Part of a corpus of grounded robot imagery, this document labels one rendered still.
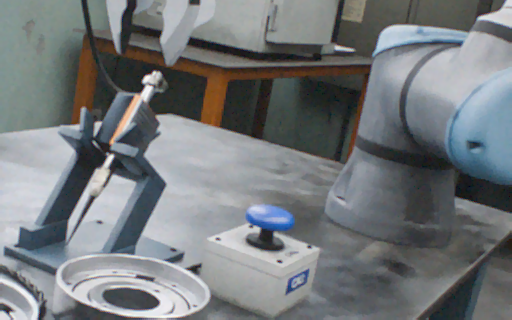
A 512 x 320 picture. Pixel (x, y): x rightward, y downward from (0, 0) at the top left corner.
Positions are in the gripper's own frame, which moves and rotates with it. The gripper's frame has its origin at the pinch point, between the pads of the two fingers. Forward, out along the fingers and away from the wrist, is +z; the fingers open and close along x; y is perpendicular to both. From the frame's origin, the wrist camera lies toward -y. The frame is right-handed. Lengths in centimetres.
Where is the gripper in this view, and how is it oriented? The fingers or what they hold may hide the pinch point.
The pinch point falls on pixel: (142, 44)
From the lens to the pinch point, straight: 67.9
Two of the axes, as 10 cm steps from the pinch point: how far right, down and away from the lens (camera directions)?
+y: 5.3, -1.6, 8.4
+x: -8.3, -2.8, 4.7
